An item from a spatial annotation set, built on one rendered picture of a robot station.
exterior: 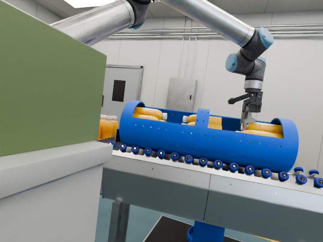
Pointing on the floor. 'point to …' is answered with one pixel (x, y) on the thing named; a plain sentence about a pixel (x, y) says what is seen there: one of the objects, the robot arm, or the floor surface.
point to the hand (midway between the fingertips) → (242, 126)
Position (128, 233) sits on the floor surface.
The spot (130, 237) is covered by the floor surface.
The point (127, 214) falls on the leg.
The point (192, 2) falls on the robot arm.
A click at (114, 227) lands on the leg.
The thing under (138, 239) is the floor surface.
